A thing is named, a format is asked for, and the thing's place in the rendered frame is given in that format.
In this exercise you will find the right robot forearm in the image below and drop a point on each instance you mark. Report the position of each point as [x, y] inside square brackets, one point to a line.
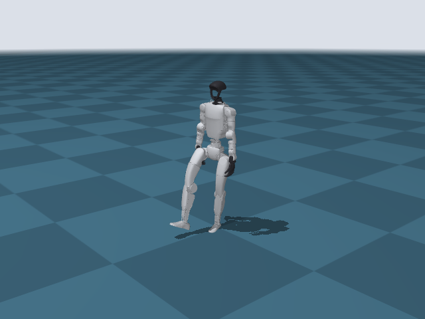
[199, 139]

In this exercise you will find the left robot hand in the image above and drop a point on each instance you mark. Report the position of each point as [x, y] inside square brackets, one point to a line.
[230, 170]

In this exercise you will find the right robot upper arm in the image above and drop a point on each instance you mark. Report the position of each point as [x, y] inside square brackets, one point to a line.
[201, 125]

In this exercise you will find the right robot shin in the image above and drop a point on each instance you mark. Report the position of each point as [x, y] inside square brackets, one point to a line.
[186, 204]

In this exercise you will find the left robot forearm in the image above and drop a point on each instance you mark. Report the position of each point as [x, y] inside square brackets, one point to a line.
[232, 147]

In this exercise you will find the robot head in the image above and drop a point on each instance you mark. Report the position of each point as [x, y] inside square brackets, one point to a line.
[218, 86]

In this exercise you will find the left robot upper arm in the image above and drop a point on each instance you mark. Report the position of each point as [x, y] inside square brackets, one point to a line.
[230, 113]

